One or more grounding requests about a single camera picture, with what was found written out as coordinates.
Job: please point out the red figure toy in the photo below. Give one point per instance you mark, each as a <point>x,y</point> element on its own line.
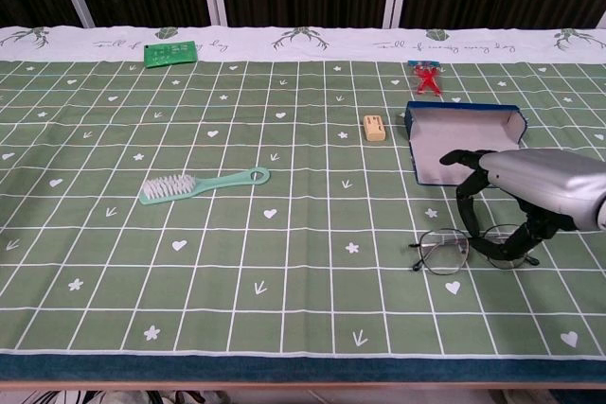
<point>428,80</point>

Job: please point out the black wire-frame eyeglasses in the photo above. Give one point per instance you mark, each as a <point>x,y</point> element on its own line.
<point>445,252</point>

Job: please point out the green circuit board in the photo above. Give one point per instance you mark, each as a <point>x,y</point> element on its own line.
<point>170,54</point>

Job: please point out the blue glasses case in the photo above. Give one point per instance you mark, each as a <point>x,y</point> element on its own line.
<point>445,139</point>

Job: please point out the mint green scrub brush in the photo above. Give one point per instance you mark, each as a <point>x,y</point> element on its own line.
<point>213,182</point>

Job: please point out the beige eraser block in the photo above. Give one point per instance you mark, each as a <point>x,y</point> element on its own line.
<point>374,129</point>

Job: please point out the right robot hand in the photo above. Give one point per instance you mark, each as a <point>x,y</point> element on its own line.
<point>544,181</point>

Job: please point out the green grid tablecloth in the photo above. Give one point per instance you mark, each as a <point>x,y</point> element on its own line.
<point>303,233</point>

